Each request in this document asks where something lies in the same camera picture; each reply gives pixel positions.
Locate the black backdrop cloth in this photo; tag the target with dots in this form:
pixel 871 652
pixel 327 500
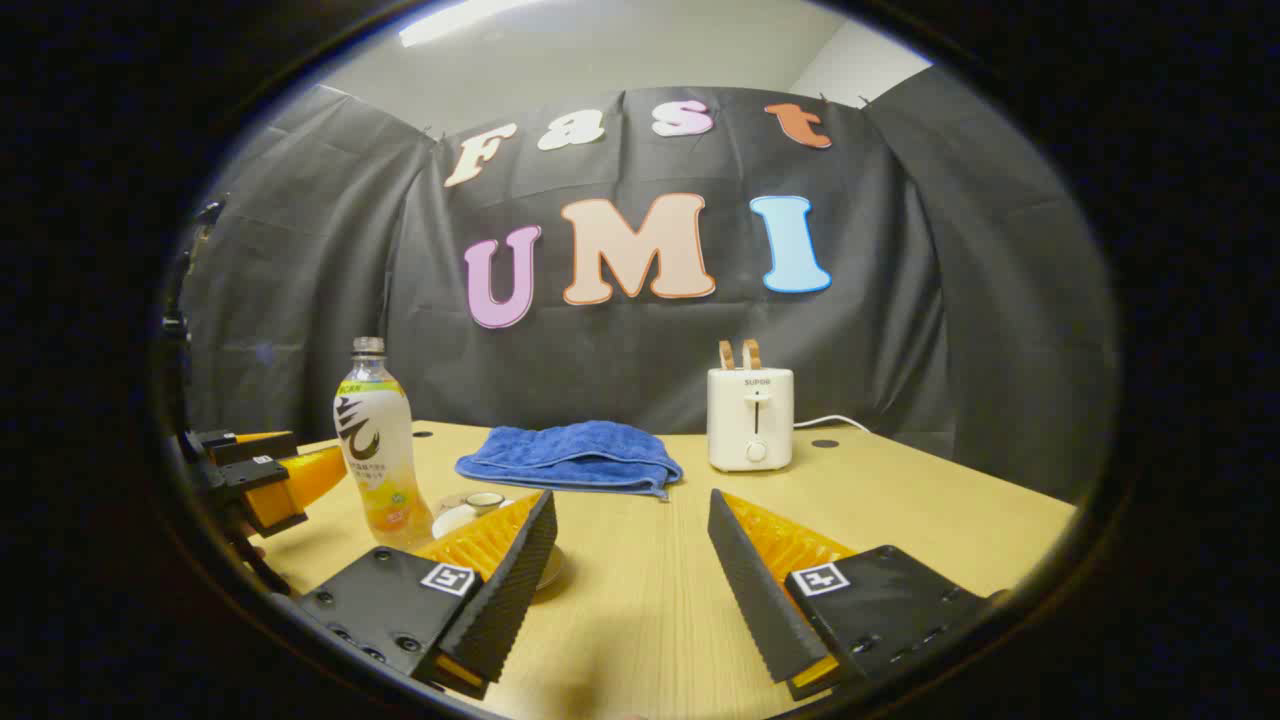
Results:
pixel 900 330

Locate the white ceramic saucer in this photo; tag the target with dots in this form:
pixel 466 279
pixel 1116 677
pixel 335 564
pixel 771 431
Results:
pixel 550 570

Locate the clear water bottle orange label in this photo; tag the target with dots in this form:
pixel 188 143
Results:
pixel 378 450

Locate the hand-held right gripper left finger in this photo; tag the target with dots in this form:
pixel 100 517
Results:
pixel 520 580

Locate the white toaster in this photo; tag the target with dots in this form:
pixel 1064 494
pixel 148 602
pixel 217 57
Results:
pixel 750 430

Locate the blue folded towel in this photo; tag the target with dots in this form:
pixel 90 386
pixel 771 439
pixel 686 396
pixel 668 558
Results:
pixel 570 455

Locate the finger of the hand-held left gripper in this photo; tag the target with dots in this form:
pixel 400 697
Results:
pixel 250 450
pixel 310 475

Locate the brown toast slice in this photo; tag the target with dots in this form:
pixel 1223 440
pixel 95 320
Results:
pixel 752 353
pixel 726 355

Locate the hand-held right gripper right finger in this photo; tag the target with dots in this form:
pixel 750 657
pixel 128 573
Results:
pixel 755 600

